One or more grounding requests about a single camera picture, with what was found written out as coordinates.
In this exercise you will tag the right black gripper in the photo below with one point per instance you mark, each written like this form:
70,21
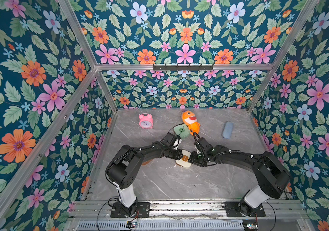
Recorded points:
195,159

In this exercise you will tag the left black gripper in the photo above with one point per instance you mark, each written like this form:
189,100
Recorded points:
178,153

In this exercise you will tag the cream clipper case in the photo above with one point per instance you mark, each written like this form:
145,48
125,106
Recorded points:
184,161

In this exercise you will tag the green clipper case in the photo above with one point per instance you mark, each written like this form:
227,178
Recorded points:
182,131

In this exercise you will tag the brown clipper case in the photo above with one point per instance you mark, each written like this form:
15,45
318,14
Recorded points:
147,162

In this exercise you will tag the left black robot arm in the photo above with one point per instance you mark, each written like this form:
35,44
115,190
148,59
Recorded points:
123,170

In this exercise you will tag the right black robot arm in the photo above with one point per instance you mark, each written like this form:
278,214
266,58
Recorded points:
271,175

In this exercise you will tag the blue closed case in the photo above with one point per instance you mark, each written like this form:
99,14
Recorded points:
227,131

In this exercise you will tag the orange shark plush toy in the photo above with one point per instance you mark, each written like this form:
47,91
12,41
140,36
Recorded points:
190,120

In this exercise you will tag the pink alarm clock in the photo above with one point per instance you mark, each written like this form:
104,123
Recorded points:
146,121

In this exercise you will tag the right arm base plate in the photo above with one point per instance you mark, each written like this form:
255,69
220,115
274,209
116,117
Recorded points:
237,209

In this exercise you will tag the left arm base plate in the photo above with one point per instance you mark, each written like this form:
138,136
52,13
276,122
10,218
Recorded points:
137,210

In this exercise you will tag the white vented cable duct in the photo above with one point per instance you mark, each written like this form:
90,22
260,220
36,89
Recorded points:
161,225

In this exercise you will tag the black wall hook rail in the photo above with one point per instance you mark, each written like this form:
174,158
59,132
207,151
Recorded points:
182,67

